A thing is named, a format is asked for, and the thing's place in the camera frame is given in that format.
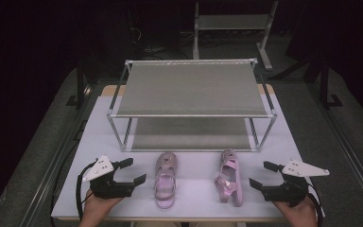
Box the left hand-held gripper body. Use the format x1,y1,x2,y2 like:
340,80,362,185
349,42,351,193
82,154,130,200

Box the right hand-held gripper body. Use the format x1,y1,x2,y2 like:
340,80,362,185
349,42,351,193
276,159,331,208

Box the pink sandal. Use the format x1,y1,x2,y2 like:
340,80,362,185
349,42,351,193
214,148,244,208
153,151,179,210

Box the grey two-tier shoe rack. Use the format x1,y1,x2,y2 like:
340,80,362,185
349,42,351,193
106,58,278,153

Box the person's left hand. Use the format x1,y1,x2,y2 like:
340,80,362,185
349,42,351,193
78,188,124,227

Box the person's right hand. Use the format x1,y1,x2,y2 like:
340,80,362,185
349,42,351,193
272,197,319,227

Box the black stand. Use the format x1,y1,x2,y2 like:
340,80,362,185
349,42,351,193
65,58,93,110
319,61,344,110

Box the left hand-held gripper black cable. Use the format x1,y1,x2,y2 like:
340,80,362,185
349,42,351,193
75,161,98,223

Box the hand-held gripper black cable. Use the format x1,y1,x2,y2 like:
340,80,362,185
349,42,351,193
306,183,325,227
75,161,98,223

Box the right hand-held gripper black cable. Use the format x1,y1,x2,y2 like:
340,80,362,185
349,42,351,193
306,183,325,227

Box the metal floor rail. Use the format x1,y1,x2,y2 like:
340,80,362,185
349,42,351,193
308,83,363,207
18,84,93,227

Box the tangled dark cables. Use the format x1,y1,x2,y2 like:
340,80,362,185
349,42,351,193
127,26,191,61

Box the grey metal frame shelf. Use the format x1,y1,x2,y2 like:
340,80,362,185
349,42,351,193
192,0,279,71

